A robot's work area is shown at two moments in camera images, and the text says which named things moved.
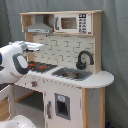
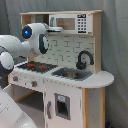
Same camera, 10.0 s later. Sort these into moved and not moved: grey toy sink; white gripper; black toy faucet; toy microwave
Moved: white gripper
Not moved: black toy faucet; toy microwave; grey toy sink
